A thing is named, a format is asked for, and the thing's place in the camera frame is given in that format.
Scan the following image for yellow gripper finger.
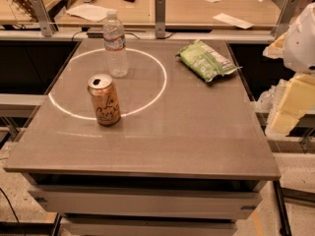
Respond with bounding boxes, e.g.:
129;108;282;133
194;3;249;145
271;74;315;136
263;34;285;59

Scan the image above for clear plastic water bottle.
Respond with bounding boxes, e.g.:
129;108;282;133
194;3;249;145
102;10;128;78

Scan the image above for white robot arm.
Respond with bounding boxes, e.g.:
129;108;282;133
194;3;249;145
263;3;315;139

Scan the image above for green snack bag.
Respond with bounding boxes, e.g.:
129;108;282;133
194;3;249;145
175;40;238;83

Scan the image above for orange LaCroix soda can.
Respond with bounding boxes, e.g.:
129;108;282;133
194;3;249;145
88;74;121;126

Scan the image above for white paper sheet left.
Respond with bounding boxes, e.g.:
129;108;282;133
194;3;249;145
66;4;117;22

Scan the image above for white drawer cabinet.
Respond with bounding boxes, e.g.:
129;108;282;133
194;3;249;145
30;185;262;236

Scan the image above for right metal bracket post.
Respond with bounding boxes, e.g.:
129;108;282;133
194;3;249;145
271;0;299;38

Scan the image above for metal bracket post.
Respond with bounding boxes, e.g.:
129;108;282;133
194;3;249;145
271;0;299;38
155;0;165;39
31;0;56;37

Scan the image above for middle metal bracket post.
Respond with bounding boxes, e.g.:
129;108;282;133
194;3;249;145
155;0;165;39

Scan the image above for left metal bracket post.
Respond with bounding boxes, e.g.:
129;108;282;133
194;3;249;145
31;0;56;37

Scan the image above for black floor cable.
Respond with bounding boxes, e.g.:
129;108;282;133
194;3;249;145
0;187;26;236

